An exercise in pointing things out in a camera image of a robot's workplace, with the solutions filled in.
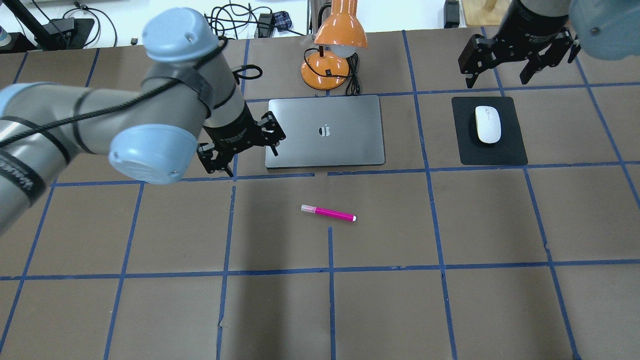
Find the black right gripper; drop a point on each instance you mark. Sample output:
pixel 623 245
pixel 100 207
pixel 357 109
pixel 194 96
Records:
pixel 536 25

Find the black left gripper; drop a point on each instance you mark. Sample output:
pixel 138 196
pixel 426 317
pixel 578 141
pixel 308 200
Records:
pixel 234 129

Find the white computer mouse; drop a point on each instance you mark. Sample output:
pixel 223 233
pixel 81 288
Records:
pixel 488 124

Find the pink highlighter pen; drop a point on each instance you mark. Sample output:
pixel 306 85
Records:
pixel 336 214

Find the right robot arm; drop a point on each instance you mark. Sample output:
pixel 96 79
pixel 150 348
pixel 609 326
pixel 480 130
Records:
pixel 606 29

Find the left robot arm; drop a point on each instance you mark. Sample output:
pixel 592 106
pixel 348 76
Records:
pixel 190 105

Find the black mousepad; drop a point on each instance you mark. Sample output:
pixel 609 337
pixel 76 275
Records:
pixel 509 151

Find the silver closed laptop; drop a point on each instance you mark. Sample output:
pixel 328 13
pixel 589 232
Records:
pixel 328 131

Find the orange desk lamp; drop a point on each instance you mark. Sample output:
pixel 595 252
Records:
pixel 333 60

